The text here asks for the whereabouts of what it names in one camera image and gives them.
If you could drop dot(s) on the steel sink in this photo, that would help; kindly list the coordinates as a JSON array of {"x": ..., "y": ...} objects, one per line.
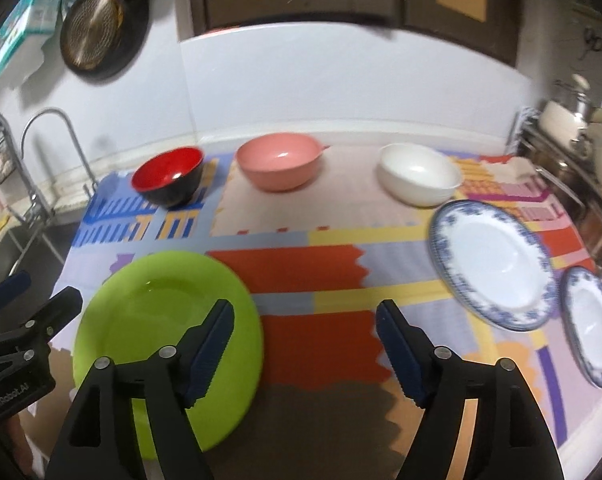
[{"x": 11, "y": 252}]

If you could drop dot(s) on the steel pot with lid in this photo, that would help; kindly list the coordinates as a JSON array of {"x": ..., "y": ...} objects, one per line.
[{"x": 578, "y": 95}]

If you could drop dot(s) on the cream pot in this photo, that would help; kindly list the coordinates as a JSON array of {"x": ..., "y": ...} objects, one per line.
[{"x": 558, "y": 116}]

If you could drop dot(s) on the colourful patterned table mat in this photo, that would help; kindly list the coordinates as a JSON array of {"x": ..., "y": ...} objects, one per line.
[{"x": 321, "y": 270}]

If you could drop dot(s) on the white plastic board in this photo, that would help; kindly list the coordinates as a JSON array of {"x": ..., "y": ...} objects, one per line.
[{"x": 517, "y": 130}]

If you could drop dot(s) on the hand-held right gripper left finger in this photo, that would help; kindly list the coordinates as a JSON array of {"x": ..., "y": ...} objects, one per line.
[{"x": 213, "y": 345}]

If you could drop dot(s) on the copper-toned steel pot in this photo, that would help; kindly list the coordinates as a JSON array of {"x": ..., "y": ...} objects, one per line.
[{"x": 598, "y": 227}]

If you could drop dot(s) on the black frying pan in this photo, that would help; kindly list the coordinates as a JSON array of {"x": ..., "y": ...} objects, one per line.
[{"x": 91, "y": 27}]

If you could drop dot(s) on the small blue-rimmed white plate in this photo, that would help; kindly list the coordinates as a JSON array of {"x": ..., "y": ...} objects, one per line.
[{"x": 593, "y": 330}]

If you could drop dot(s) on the red and black bowl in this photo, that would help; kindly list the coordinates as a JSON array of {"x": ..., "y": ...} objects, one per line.
[{"x": 168, "y": 177}]

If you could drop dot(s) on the large blue-rimmed white plate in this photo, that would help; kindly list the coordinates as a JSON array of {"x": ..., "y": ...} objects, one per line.
[{"x": 491, "y": 260}]

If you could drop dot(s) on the hanging scissors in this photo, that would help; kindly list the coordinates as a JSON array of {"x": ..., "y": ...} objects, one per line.
[{"x": 592, "y": 40}]

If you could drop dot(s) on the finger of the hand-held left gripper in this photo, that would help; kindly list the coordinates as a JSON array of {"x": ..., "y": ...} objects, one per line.
[
  {"x": 11, "y": 284},
  {"x": 56, "y": 310}
]

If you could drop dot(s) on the chrome faucet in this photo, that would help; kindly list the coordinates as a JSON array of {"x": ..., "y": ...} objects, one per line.
[{"x": 76, "y": 145}]

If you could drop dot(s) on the pink bowl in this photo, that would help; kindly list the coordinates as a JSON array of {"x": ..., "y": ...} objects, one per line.
[{"x": 278, "y": 160}]

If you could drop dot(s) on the teal and white box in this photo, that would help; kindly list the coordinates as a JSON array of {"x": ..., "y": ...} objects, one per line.
[{"x": 23, "y": 25}]

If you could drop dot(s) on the white bowl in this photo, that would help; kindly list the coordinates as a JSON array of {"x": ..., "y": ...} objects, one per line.
[{"x": 416, "y": 172}]

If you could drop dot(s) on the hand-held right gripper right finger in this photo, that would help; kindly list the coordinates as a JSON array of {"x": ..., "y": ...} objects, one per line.
[{"x": 398, "y": 350}]

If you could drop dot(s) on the green plate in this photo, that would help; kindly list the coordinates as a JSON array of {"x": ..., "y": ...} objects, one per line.
[{"x": 151, "y": 300}]

